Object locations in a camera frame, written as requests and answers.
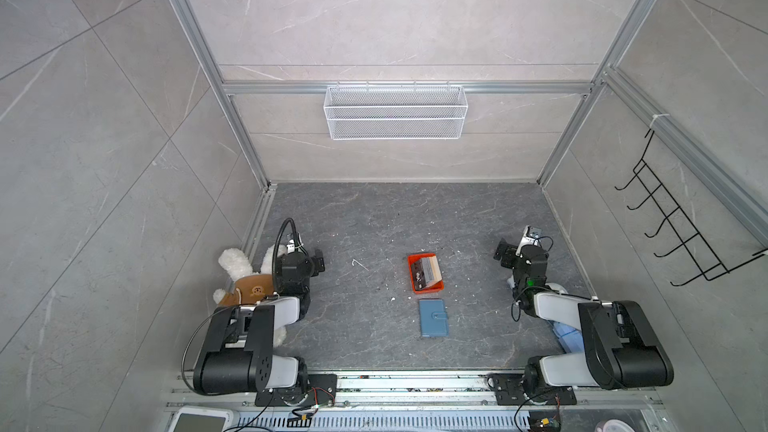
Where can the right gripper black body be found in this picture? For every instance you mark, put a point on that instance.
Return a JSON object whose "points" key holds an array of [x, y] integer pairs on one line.
{"points": [[512, 261]]}

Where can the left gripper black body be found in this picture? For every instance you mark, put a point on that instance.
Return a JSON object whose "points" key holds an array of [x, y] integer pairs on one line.
{"points": [[312, 265]]}

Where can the red plastic tray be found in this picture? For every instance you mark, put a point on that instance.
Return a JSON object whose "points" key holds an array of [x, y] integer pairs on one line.
{"points": [[411, 259]]}

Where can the blue leather card holder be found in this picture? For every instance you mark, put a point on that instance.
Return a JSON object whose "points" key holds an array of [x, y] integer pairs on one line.
{"points": [[433, 318]]}

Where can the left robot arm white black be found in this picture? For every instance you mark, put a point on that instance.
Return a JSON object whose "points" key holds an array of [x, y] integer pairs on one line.
{"points": [[237, 354]]}

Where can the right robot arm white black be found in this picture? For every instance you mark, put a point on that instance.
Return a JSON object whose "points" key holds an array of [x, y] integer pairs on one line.
{"points": [[612, 345]]}

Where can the round mint alarm clock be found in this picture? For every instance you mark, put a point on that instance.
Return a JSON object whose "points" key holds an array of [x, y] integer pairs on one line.
{"points": [[557, 288]]}

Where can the white plush bunny toy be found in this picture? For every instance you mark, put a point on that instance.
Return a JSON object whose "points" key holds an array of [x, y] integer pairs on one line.
{"points": [[251, 288]]}

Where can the blue toy figure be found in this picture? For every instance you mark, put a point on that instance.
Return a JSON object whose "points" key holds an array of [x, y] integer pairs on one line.
{"points": [[570, 339]]}

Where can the white tablet device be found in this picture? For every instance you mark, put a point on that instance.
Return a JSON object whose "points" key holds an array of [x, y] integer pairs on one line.
{"points": [[200, 419]]}

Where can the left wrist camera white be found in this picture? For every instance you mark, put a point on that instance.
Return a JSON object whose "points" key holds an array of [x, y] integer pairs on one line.
{"points": [[294, 245]]}

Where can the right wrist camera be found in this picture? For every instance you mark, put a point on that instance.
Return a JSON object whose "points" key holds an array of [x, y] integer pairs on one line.
{"points": [[530, 236]]}

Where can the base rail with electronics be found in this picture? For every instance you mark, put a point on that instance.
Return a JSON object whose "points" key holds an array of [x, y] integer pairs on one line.
{"points": [[459, 400]]}

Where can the white wire mesh basket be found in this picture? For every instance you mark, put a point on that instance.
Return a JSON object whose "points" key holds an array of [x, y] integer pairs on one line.
{"points": [[395, 112]]}

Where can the black wire hook rack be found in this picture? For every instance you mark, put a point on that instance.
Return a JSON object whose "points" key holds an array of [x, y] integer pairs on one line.
{"points": [[708, 264]]}

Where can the aluminium frame rails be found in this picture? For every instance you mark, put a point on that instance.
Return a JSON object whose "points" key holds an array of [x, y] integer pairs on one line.
{"points": [[748, 209]]}

